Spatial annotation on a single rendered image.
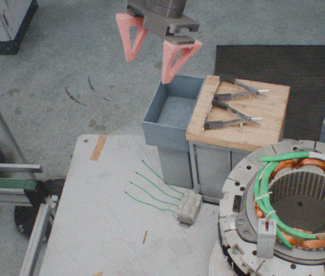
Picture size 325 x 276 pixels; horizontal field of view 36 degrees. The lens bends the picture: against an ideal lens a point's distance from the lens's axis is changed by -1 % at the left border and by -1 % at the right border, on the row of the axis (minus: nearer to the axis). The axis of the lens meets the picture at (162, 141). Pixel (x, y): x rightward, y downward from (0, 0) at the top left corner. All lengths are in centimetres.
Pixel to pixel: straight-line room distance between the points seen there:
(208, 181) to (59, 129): 152
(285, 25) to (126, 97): 104
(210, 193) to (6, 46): 213
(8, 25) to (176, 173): 200
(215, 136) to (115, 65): 187
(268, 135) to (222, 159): 13
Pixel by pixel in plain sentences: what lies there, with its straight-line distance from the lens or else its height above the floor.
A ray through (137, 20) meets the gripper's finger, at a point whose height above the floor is 144.
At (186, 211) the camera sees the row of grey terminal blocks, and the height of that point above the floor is 82.
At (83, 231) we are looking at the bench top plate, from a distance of 135.
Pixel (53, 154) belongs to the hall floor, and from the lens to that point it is 257.
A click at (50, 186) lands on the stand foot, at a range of 244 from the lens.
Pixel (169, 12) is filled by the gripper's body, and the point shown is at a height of 148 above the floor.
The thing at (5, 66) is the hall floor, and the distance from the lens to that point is 316.
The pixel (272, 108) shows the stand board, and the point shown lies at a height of 106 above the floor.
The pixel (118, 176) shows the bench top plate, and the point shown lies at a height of 78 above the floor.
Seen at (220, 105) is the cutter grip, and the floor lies 109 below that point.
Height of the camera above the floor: 192
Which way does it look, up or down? 51 degrees down
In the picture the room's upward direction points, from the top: 11 degrees counter-clockwise
